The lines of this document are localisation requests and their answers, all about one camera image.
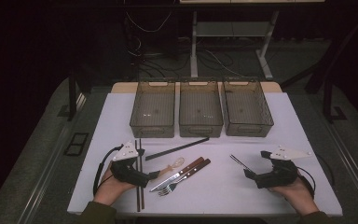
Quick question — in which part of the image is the white hanging cable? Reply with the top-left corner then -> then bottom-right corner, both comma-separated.
125,10 -> 172,34

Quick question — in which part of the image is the white table cover sheet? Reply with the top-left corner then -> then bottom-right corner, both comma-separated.
67,91 -> 343,217

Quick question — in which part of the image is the bundle of black floor cables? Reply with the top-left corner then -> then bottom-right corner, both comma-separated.
133,36 -> 262,78

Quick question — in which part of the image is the white floor cable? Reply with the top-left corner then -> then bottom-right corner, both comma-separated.
203,49 -> 250,78

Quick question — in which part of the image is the hand-held gripper black cable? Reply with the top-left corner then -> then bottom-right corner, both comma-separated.
296,166 -> 317,200
92,144 -> 124,197

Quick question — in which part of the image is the right hand-held gripper black cable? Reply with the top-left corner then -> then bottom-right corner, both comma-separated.
296,166 -> 317,200

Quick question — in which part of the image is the black stand post with base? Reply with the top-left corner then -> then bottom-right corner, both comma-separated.
322,76 -> 349,124

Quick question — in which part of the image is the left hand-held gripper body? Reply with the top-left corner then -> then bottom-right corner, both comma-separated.
110,140 -> 152,189

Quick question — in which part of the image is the black floor frame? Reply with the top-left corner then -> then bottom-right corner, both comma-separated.
62,132 -> 90,157

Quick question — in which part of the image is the thin black cable loop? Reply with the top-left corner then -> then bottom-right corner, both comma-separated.
316,153 -> 337,189

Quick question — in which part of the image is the person's right hand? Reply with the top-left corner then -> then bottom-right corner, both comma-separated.
268,175 -> 320,217

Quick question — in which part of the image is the person's left hand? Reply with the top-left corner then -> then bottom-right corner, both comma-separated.
93,169 -> 138,206

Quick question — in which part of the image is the translucent amber plastic spoon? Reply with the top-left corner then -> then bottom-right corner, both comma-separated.
158,156 -> 186,175

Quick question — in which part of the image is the black tripod stand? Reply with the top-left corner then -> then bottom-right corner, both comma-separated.
280,12 -> 358,95

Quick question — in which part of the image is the smoky transparent plastic bin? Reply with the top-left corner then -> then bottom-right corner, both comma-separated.
129,79 -> 176,139
222,78 -> 275,138
178,79 -> 225,138

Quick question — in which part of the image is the black chopstick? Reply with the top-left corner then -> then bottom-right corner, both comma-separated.
145,136 -> 211,161
145,137 -> 211,161

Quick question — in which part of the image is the metal floor rail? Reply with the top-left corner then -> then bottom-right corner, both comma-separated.
18,92 -> 87,224
323,120 -> 358,216

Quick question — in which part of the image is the left hand-held gripper black cable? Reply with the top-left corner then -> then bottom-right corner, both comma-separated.
92,144 -> 124,197

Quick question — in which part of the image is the wooden-handled fork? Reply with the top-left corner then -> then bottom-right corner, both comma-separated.
158,158 -> 212,197

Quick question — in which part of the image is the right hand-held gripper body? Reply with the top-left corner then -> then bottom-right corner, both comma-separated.
255,145 -> 312,189

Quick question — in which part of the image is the white metal desk frame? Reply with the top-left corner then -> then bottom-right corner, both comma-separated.
179,0 -> 325,81

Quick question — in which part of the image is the wooden-handled table knife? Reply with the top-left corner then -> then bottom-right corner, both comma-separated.
149,156 -> 205,193

